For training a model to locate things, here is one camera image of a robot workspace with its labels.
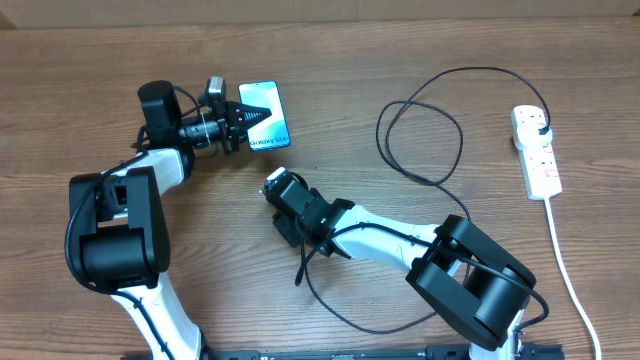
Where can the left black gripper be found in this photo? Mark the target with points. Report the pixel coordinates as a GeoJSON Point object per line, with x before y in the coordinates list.
{"type": "Point", "coordinates": [232, 135]}

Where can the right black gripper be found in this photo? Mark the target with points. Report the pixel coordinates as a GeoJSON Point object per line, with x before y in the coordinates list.
{"type": "Point", "coordinates": [289, 226]}

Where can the blue Samsung Galaxy smartphone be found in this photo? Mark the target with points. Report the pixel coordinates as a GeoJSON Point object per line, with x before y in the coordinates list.
{"type": "Point", "coordinates": [271, 132]}

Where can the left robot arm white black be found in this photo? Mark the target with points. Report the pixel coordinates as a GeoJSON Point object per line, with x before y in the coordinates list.
{"type": "Point", "coordinates": [117, 241]}

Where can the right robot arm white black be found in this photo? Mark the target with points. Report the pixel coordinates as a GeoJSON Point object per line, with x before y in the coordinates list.
{"type": "Point", "coordinates": [474, 284]}

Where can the white charger plug adapter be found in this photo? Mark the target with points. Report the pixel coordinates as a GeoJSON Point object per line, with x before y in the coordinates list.
{"type": "Point", "coordinates": [530, 136]}

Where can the white power strip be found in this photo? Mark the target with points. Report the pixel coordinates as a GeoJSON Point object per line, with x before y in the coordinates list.
{"type": "Point", "coordinates": [539, 167]}

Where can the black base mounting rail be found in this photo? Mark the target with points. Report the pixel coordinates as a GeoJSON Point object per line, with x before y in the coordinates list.
{"type": "Point", "coordinates": [531, 351]}

